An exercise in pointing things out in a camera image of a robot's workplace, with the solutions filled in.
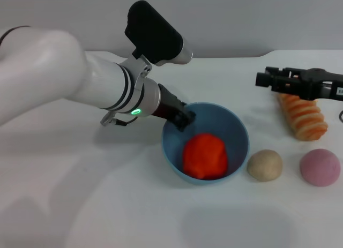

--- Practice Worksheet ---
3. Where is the orange toy fruit with stem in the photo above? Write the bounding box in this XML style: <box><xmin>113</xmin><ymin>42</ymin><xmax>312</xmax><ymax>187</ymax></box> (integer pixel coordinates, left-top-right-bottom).
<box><xmin>182</xmin><ymin>133</ymin><xmax>229</xmax><ymax>181</ymax></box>

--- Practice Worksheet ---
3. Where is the blue bowl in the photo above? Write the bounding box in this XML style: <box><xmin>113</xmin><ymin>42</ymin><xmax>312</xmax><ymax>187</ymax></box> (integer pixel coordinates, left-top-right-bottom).
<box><xmin>161</xmin><ymin>102</ymin><xmax>250</xmax><ymax>186</ymax></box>

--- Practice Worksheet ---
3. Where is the orange striped bread roll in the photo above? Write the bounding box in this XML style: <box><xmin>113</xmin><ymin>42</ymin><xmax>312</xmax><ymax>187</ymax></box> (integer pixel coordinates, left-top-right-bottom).
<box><xmin>277</xmin><ymin>93</ymin><xmax>329</xmax><ymax>141</ymax></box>

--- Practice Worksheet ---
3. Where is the left arm cable with plug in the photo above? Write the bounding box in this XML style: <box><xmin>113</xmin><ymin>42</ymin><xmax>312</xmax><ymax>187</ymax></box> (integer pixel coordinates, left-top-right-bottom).
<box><xmin>100</xmin><ymin>111</ymin><xmax>138</xmax><ymax>127</ymax></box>

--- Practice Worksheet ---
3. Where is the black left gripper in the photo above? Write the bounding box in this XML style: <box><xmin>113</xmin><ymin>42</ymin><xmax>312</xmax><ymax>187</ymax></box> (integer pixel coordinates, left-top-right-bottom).
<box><xmin>151</xmin><ymin>83</ymin><xmax>197</xmax><ymax>133</ymax></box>

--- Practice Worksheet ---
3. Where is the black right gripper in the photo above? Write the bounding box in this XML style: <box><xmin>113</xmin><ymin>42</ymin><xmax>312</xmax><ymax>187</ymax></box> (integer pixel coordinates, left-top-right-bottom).
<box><xmin>255</xmin><ymin>66</ymin><xmax>343</xmax><ymax>102</ymax></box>

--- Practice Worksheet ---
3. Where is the pink round bun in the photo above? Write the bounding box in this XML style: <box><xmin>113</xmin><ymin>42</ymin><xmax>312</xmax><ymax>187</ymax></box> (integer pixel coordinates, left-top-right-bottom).
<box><xmin>299</xmin><ymin>148</ymin><xmax>341</xmax><ymax>187</ymax></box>

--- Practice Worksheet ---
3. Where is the beige round bun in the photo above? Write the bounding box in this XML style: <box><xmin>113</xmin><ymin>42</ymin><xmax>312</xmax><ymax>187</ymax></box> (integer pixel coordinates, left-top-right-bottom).
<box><xmin>247</xmin><ymin>149</ymin><xmax>284</xmax><ymax>182</ymax></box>

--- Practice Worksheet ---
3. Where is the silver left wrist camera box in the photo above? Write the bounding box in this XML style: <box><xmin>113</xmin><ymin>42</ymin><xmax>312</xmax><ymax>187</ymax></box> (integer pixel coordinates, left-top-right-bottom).
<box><xmin>124</xmin><ymin>0</ymin><xmax>194</xmax><ymax>80</ymax></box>

